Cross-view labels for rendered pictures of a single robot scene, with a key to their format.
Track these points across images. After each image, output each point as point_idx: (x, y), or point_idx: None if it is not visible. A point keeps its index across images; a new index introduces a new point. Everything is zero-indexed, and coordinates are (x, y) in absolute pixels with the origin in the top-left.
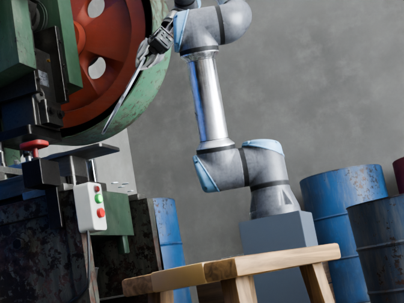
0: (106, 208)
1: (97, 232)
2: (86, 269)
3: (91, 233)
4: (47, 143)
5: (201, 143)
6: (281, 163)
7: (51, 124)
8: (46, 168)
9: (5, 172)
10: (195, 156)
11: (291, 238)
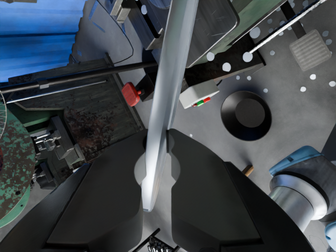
0: (249, 14)
1: (236, 36)
2: (216, 81)
3: (227, 44)
4: (137, 102)
5: (272, 188)
6: None
7: None
8: (151, 97)
9: (122, 0)
10: (272, 173)
11: None
